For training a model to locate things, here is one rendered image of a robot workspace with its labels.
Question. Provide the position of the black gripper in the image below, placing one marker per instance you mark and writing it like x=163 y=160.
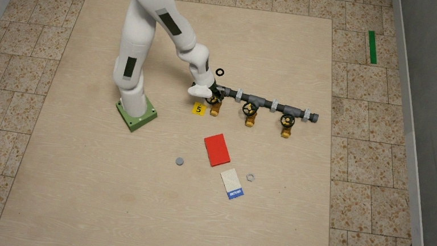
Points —
x=216 y=91

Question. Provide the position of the red flat rectangular block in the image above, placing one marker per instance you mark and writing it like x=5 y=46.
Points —
x=217 y=150

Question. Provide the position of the grey pipe manifold with three valves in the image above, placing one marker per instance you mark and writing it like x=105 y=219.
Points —
x=254 y=103

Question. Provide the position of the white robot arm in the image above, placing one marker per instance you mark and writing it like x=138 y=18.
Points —
x=136 y=38

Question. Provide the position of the grey round disc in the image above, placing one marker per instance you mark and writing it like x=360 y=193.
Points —
x=179 y=161

